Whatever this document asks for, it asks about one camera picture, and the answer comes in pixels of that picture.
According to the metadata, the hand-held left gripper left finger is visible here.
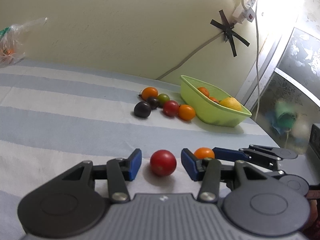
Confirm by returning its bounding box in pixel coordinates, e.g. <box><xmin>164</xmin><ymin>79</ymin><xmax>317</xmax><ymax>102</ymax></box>
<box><xmin>49</xmin><ymin>149</ymin><xmax>142</xmax><ymax>204</ymax></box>

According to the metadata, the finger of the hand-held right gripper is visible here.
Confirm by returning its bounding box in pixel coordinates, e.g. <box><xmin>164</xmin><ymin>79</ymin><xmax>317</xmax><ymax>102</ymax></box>
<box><xmin>213</xmin><ymin>144</ymin><xmax>285</xmax><ymax>177</ymax></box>

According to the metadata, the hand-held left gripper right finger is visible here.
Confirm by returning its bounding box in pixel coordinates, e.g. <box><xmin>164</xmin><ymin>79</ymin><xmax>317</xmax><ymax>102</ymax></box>
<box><xmin>181</xmin><ymin>148</ymin><xmax>276</xmax><ymax>202</ymax></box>

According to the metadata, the orange cherry tomato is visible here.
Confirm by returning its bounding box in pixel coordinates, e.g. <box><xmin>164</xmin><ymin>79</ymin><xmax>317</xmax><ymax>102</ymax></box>
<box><xmin>178</xmin><ymin>104</ymin><xmax>196</xmax><ymax>121</ymax></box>
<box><xmin>194</xmin><ymin>147</ymin><xmax>215</xmax><ymax>159</ymax></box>
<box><xmin>137</xmin><ymin>87</ymin><xmax>159</xmax><ymax>100</ymax></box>

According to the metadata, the red cherry tomato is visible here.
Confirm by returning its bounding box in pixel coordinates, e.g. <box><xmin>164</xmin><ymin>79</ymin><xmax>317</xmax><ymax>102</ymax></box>
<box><xmin>150</xmin><ymin>150</ymin><xmax>177</xmax><ymax>176</ymax></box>
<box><xmin>163</xmin><ymin>100</ymin><xmax>180</xmax><ymax>117</ymax></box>

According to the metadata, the large yellow grapefruit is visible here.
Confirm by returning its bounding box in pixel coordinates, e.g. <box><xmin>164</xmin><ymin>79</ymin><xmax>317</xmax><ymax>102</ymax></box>
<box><xmin>219</xmin><ymin>97</ymin><xmax>242</xmax><ymax>112</ymax></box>

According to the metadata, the green plastic basket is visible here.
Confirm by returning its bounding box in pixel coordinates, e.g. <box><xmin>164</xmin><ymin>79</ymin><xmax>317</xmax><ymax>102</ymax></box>
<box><xmin>180</xmin><ymin>75</ymin><xmax>252</xmax><ymax>127</ymax></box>

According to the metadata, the large dark purple tomato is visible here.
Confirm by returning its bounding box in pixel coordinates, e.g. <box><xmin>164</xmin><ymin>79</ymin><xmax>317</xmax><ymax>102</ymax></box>
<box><xmin>134</xmin><ymin>102</ymin><xmax>152</xmax><ymax>118</ymax></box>

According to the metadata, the small dark purple tomato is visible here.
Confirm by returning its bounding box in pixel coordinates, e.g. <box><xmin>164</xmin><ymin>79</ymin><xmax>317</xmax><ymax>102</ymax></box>
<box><xmin>146</xmin><ymin>97</ymin><xmax>160</xmax><ymax>109</ymax></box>

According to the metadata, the green cherry tomato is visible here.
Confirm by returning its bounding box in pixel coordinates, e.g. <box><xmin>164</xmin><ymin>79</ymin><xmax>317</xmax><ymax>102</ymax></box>
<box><xmin>157</xmin><ymin>93</ymin><xmax>170</xmax><ymax>105</ymax></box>

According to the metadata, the striped blue white bedsheet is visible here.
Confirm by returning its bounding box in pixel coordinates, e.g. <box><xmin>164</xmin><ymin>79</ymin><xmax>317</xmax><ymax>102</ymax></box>
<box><xmin>0</xmin><ymin>59</ymin><xmax>310</xmax><ymax>240</ymax></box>

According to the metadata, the frosted glass sliding door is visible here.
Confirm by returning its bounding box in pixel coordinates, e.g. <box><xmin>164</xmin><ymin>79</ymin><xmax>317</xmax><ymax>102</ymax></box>
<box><xmin>235</xmin><ymin>12</ymin><xmax>320</xmax><ymax>155</ymax></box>

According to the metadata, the black tape cross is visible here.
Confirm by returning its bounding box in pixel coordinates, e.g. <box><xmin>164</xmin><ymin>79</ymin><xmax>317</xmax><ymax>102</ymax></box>
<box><xmin>210</xmin><ymin>10</ymin><xmax>250</xmax><ymax>57</ymax></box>

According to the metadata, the white plug adapter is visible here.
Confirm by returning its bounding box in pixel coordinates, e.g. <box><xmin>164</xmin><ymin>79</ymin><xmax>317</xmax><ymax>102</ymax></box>
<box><xmin>232</xmin><ymin>7</ymin><xmax>248</xmax><ymax>26</ymax></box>

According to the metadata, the white power strip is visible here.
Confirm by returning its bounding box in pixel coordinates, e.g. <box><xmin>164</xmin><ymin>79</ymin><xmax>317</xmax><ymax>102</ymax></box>
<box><xmin>244</xmin><ymin>0</ymin><xmax>260</xmax><ymax>22</ymax></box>

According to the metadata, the clear plastic bag of vegetables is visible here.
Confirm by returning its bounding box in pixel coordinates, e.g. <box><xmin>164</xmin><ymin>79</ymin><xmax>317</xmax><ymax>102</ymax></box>
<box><xmin>0</xmin><ymin>17</ymin><xmax>48</xmax><ymax>68</ymax></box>

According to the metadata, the thick grey cable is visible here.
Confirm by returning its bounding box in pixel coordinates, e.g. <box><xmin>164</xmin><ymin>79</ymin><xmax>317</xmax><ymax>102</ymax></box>
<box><xmin>156</xmin><ymin>32</ymin><xmax>225</xmax><ymax>80</ymax></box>

